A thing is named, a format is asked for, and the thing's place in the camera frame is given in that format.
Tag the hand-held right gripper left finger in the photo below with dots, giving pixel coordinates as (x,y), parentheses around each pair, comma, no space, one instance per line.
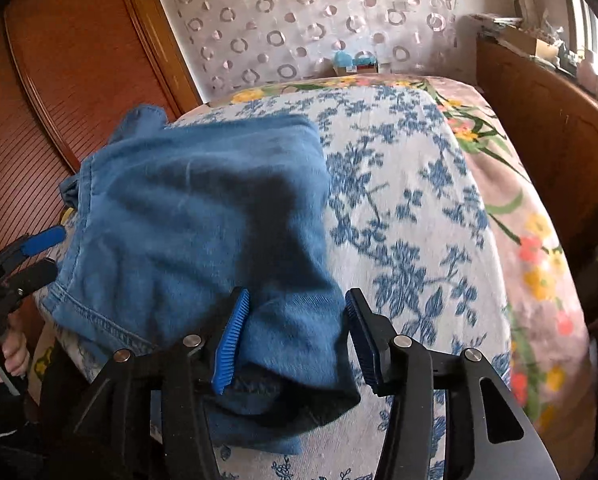
(231,345)

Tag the wooden wardrobe door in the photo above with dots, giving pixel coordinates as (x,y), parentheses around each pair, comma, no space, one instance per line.
(79,85)

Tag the blue denim pants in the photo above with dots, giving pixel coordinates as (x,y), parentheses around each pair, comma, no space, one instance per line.
(179,210)

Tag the pink floral bed sheet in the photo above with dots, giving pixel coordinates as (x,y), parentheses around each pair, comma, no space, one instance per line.
(509,195)

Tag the circle-patterned sheer curtain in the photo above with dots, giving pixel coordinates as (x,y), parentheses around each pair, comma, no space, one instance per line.
(279,10)

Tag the person's left hand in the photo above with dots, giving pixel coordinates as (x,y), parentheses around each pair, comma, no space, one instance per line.
(16,355)

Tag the person's dark clothing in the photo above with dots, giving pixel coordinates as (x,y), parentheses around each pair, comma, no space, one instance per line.
(9,440)

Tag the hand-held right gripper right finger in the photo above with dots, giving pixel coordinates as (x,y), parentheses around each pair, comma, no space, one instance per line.
(364,345)

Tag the wooden side cabinet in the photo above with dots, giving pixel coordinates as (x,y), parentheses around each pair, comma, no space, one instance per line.
(544,120)

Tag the bright window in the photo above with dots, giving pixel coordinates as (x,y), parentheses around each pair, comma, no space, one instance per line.
(591,35)

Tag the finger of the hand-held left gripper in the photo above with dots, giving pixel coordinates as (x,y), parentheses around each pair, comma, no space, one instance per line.
(34,275)
(44,241)

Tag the blue floral white bedspread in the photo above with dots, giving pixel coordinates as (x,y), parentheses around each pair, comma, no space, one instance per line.
(404,210)

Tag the cardboard box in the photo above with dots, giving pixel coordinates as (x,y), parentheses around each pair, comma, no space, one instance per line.
(531,45)

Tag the yellow plush toy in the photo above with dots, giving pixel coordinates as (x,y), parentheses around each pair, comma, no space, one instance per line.
(68,215)

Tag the stack of papers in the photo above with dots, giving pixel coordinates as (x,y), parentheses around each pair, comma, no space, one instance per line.
(496,21)

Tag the small box with blue contents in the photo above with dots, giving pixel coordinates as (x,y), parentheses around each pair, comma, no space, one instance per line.
(354,66)

